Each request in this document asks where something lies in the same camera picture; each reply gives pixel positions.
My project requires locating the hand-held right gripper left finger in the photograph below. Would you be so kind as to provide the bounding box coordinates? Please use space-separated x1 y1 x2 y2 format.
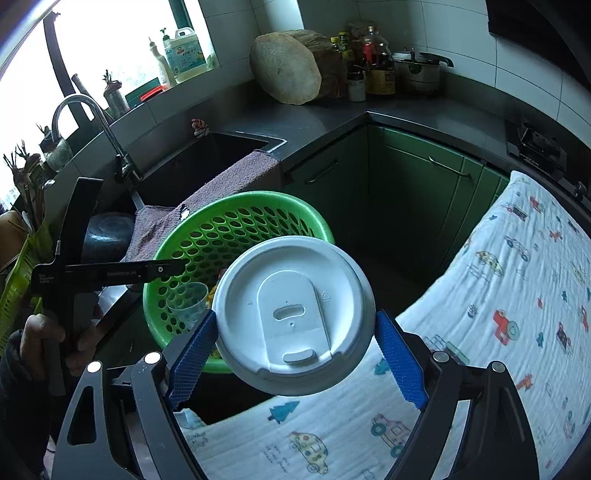
54 310 220 480

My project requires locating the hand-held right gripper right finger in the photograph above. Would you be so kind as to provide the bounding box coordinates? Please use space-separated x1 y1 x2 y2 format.
374 310 539 480

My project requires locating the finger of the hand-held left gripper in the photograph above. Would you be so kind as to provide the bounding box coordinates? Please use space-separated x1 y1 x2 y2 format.
148 258 191 283

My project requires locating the green plastic basket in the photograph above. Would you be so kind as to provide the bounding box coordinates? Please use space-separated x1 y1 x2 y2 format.
142 190 335 374

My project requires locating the white round cup lid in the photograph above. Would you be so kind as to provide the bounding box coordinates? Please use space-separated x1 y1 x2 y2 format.
211 235 377 398

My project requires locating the person's left forearm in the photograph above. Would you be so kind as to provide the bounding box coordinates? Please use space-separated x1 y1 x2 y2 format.
0 330 70 462

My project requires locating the person's left hand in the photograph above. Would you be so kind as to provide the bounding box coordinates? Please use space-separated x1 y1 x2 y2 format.
21 291 105 377

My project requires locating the clear plastic cup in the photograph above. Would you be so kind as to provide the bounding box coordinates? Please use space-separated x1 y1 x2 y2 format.
166 282 209 332

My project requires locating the green dish rack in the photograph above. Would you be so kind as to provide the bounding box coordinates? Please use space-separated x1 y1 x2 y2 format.
0 222 56 352

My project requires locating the dark metal bowl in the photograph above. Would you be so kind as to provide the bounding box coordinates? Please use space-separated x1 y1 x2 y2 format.
82 212 136 273

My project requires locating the white blue crumpled paper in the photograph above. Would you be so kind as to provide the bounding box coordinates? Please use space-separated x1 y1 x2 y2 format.
178 408 206 430

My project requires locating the printed tablecloth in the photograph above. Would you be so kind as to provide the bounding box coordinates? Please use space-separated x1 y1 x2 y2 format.
178 171 591 480

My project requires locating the purple towel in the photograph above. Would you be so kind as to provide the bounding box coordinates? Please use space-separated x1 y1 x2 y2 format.
124 150 281 264

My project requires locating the dark kitchen sink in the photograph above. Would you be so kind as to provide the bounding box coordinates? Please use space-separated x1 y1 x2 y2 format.
134 131 284 208

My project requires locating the jar with plant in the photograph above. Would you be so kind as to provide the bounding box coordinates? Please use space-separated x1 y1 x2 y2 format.
39 124 75 171

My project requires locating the steel faucet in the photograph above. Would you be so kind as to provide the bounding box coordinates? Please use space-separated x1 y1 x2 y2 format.
52 95 144 183

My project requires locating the metal utensil holder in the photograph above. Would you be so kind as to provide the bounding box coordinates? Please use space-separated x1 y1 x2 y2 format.
104 69 131 121

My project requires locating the green kitchen cabinet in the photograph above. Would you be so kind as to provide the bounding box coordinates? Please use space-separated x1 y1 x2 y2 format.
281 122 511 296

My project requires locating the green red box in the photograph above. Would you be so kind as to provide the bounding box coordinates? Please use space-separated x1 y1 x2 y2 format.
124 78 164 108

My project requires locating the white spray bottle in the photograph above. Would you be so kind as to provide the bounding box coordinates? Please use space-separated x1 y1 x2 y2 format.
148 37 172 89

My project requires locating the large white detergent bottle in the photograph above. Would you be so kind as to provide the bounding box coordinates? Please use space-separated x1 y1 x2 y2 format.
164 25 208 84

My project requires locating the round wooden chopping block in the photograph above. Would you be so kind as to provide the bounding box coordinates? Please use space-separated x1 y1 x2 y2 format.
249 30 349 106

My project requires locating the window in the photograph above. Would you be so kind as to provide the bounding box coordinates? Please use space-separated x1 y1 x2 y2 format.
0 0 218 199

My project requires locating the black gas stove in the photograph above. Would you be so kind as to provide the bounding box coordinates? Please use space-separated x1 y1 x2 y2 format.
505 117 591 208

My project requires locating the small white jar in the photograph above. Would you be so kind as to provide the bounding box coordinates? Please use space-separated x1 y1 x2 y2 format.
347 71 367 102

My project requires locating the dark sauce bottle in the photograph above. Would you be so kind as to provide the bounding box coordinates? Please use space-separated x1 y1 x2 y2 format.
337 25 365 75

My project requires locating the steel pot with lid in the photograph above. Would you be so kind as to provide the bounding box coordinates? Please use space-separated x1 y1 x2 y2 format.
392 48 455 97

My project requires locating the oil bottle with yellow label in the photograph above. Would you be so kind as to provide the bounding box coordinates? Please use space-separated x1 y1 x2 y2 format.
362 25 397 96

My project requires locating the black range hood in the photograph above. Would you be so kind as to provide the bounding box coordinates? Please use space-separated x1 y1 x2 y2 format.
487 0 568 44

